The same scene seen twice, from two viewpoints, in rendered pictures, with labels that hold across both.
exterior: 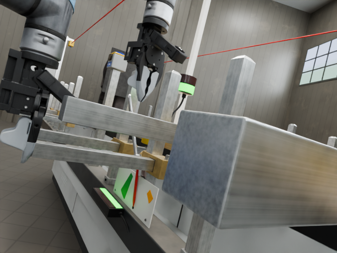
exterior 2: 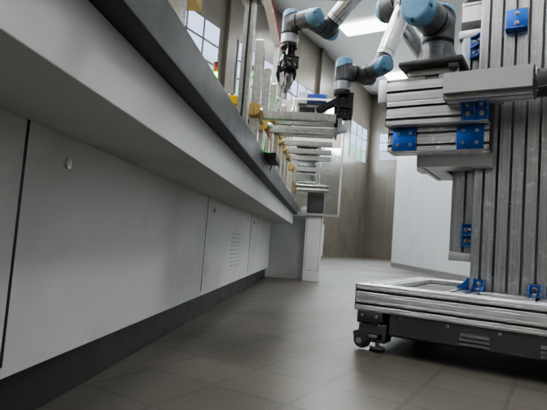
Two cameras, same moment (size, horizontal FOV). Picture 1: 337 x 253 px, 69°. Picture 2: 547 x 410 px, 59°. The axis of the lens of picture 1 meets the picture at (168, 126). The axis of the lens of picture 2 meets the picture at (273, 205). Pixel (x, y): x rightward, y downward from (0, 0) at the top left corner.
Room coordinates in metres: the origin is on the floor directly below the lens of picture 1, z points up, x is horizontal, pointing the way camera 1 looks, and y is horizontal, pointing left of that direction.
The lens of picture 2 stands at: (2.27, 1.38, 0.35)
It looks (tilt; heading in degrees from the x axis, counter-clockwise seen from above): 4 degrees up; 219
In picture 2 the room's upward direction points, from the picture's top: 4 degrees clockwise
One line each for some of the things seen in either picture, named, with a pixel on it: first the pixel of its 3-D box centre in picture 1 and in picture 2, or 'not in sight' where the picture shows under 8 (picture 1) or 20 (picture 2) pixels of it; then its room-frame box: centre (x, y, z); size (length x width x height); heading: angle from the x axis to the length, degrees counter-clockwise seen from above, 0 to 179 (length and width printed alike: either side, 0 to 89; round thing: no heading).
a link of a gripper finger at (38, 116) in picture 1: (35, 119); not in sight; (0.47, 0.25, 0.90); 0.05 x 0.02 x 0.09; 33
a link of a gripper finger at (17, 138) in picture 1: (17, 140); not in sight; (0.47, 0.27, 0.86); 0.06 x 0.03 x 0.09; 123
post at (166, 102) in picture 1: (154, 153); (263, 120); (0.70, 0.02, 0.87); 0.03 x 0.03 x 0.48; 33
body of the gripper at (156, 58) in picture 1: (148, 45); (288, 58); (0.66, 0.10, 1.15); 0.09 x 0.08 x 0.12; 53
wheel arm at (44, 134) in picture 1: (99, 144); (279, 116); (0.82, 0.21, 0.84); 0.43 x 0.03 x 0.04; 123
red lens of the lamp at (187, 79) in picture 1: (186, 80); not in sight; (0.72, -0.02, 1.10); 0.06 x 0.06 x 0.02
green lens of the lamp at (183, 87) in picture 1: (184, 89); not in sight; (0.72, -0.02, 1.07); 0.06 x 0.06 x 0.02
